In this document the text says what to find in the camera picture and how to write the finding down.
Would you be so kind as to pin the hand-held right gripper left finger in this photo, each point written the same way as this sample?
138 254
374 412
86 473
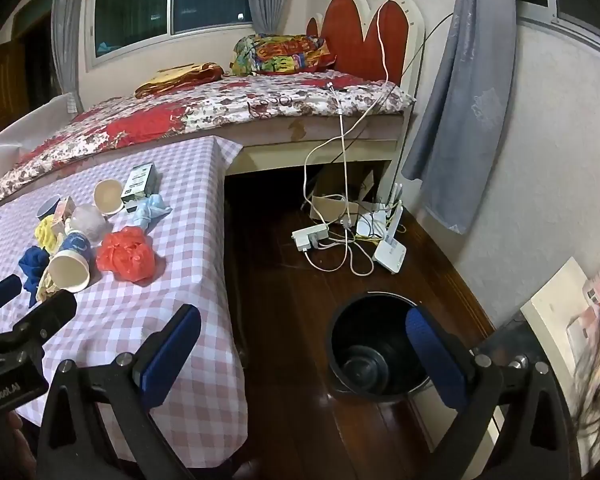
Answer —
172 355

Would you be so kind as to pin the brown wooden door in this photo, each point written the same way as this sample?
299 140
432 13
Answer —
2 85

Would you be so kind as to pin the clear plastic bag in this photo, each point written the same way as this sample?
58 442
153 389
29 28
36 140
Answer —
87 222

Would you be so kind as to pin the green white carton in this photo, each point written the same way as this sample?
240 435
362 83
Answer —
140 180

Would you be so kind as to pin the colourful patterned pillow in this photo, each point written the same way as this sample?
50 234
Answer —
280 55

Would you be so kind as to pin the yellow cloth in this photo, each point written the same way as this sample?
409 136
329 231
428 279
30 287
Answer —
45 234

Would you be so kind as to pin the cardboard box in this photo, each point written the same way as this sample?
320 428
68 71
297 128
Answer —
332 200

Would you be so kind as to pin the red plastic bag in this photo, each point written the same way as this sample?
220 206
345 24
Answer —
125 255

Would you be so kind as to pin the pink checked tablecloth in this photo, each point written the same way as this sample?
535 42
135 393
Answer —
180 270

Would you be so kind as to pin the red floral bedspread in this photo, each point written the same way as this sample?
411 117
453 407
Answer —
205 105

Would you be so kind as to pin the dark blue plastic bag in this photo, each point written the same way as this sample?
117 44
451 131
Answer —
32 262

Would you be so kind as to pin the red heart headboard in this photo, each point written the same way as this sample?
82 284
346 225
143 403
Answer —
350 40

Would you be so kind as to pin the flat white router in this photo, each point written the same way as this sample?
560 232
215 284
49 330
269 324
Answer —
390 255

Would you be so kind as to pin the light blue plastic bag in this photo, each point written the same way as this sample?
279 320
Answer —
147 212

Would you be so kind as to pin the pink white carton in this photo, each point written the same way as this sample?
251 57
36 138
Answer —
62 210

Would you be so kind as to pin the cream board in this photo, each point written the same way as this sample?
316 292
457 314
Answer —
555 300

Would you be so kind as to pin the cream wooden bed frame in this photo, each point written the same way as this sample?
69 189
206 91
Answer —
320 152

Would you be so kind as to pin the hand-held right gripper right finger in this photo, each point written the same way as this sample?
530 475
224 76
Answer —
435 360

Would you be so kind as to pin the blue foil-lined bowl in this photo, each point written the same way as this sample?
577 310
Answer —
45 208

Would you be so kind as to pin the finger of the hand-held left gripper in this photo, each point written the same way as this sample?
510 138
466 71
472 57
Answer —
0 291
47 314

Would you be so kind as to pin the red paper cup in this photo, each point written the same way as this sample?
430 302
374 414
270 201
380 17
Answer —
107 195

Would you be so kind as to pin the black plastic bin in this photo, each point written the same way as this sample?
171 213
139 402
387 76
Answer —
360 320

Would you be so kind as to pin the long grey patterned curtain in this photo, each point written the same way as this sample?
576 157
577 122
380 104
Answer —
460 110

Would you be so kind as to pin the yellow red folded blanket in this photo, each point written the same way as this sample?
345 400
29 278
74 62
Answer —
180 80

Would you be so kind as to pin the white power strip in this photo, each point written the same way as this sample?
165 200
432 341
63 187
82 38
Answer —
310 236

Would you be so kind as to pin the white router with antennas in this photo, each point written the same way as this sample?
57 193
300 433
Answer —
370 222

